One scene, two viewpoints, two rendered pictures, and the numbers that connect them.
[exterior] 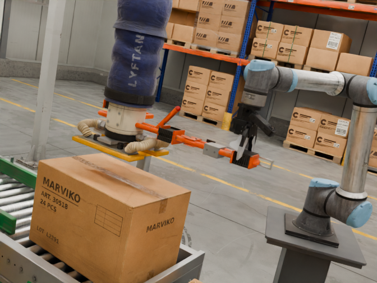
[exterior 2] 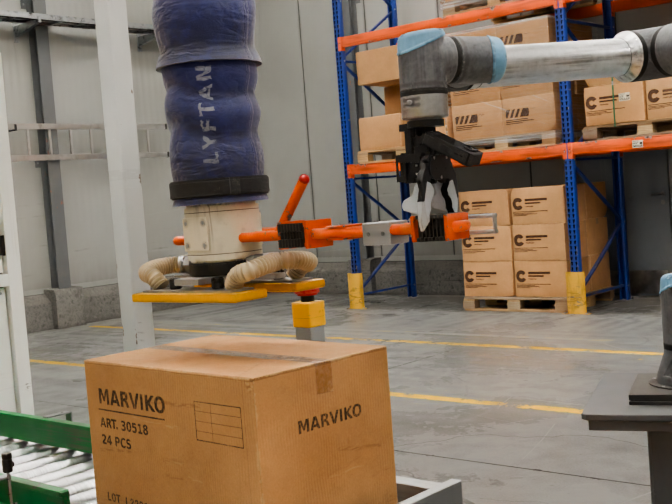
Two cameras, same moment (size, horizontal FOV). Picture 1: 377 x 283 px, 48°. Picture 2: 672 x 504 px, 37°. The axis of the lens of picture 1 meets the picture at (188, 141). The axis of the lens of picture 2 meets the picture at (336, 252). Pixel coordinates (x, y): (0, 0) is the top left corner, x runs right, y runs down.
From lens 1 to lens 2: 0.60 m
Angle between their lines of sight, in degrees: 14
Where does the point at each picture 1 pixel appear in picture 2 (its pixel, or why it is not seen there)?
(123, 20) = (168, 49)
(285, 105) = not seen: outside the picture
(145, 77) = (232, 141)
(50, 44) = (122, 201)
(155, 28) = (228, 47)
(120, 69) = (184, 138)
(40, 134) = not seen: hidden behind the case
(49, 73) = (133, 261)
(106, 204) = (208, 394)
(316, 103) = not seen: outside the picture
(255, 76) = (409, 61)
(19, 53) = (97, 268)
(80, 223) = (175, 453)
